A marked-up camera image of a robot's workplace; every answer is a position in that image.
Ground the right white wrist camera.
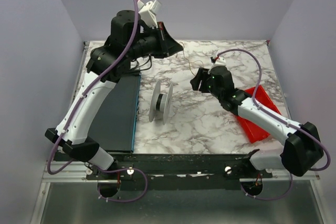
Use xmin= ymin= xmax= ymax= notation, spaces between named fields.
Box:
xmin=210 ymin=56 xmax=226 ymax=68

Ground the red plastic bin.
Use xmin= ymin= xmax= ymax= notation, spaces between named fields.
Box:
xmin=236 ymin=85 xmax=281 ymax=143

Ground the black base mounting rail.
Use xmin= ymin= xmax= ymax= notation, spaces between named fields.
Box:
xmin=86 ymin=153 xmax=272 ymax=190

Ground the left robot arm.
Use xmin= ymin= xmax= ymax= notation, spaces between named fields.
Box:
xmin=45 ymin=10 xmax=183 ymax=170

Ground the thin yellow wire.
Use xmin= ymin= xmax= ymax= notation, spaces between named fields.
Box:
xmin=175 ymin=49 xmax=211 ymax=74

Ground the dark notebook blue spine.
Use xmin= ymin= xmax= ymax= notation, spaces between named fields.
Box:
xmin=88 ymin=74 xmax=141 ymax=153

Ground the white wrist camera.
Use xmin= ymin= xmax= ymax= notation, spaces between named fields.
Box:
xmin=137 ymin=0 xmax=162 ymax=29
xmin=210 ymin=56 xmax=226 ymax=68

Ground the grey plastic cable spool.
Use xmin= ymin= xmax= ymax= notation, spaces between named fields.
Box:
xmin=149 ymin=81 xmax=173 ymax=125

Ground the black coiled cable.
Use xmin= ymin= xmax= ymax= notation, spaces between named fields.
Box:
xmin=128 ymin=56 xmax=153 ymax=75

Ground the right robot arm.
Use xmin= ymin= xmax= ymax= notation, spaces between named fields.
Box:
xmin=190 ymin=66 xmax=323 ymax=177

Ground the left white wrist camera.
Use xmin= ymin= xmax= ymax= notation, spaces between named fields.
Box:
xmin=137 ymin=0 xmax=162 ymax=29

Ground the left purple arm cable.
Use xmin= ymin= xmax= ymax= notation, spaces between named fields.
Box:
xmin=47 ymin=0 xmax=140 ymax=175

